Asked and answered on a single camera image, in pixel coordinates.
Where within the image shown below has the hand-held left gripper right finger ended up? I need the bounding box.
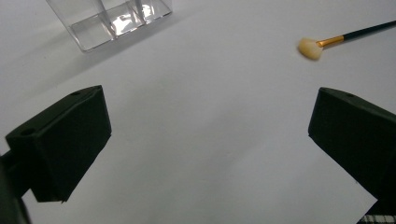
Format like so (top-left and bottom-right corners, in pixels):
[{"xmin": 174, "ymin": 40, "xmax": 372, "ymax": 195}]
[{"xmin": 307, "ymin": 87, "xmax": 396, "ymax": 202}]

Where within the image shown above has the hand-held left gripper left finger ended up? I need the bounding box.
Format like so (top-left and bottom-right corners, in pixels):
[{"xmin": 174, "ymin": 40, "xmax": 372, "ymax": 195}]
[{"xmin": 5, "ymin": 85, "xmax": 112, "ymax": 203}]

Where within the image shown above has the fan makeup brush black handle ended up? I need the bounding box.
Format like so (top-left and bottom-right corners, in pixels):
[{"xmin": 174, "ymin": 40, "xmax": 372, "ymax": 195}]
[{"xmin": 297, "ymin": 20, "xmax": 396, "ymax": 62}]

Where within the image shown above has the clear acrylic organizer box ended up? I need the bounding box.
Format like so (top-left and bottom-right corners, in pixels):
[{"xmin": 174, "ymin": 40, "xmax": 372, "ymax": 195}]
[{"xmin": 46, "ymin": 0, "xmax": 174, "ymax": 52}]

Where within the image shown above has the dark plaid cloth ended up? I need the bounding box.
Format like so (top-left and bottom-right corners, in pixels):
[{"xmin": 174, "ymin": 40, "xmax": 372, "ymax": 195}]
[{"xmin": 356, "ymin": 199, "xmax": 396, "ymax": 224}]

